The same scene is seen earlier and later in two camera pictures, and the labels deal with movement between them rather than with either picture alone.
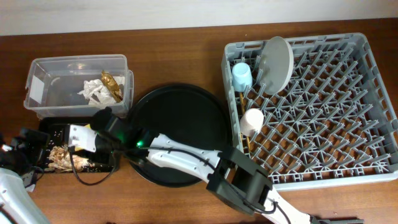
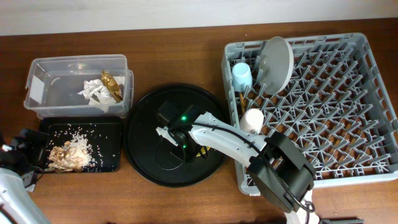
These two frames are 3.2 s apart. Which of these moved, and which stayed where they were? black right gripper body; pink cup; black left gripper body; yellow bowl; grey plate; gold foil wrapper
Moved: yellow bowl; black right gripper body
Stayed: grey plate; pink cup; gold foil wrapper; black left gripper body
